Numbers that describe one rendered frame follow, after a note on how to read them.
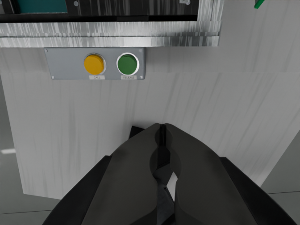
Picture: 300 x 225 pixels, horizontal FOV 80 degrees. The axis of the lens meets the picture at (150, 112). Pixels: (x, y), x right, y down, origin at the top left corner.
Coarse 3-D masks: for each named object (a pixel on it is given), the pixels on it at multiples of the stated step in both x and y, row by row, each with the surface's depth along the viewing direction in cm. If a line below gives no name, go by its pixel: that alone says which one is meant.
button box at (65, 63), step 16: (48, 48) 37; (64, 48) 37; (80, 48) 37; (96, 48) 37; (112, 48) 37; (128, 48) 37; (144, 48) 38; (48, 64) 39; (64, 64) 39; (80, 64) 38; (112, 64) 38; (144, 64) 38
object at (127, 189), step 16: (160, 128) 12; (128, 144) 10; (144, 144) 10; (160, 144) 13; (112, 160) 9; (128, 160) 9; (144, 160) 9; (112, 176) 8; (128, 176) 8; (144, 176) 8; (96, 192) 8; (112, 192) 8; (128, 192) 8; (144, 192) 8; (96, 208) 7; (112, 208) 7; (128, 208) 7; (144, 208) 7; (96, 224) 6; (112, 224) 6; (128, 224) 6; (144, 224) 7
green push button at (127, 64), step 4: (124, 56) 36; (128, 56) 36; (132, 56) 37; (120, 60) 37; (124, 60) 37; (128, 60) 37; (132, 60) 37; (120, 64) 37; (124, 64) 37; (128, 64) 37; (132, 64) 37; (136, 64) 37; (120, 68) 37; (124, 68) 37; (128, 68) 37; (132, 68) 37; (136, 68) 37; (124, 72) 38; (128, 72) 38; (132, 72) 38
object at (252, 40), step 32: (288, 0) 40; (224, 32) 44; (256, 32) 44; (288, 32) 43; (0, 64) 49; (32, 64) 49; (160, 64) 48; (192, 64) 48; (224, 64) 47; (256, 64) 47; (288, 64) 47
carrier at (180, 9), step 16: (80, 0) 32; (96, 0) 32; (112, 0) 32; (128, 0) 32; (144, 0) 32; (160, 0) 32; (176, 0) 32; (192, 0) 32; (80, 16) 34; (96, 16) 34
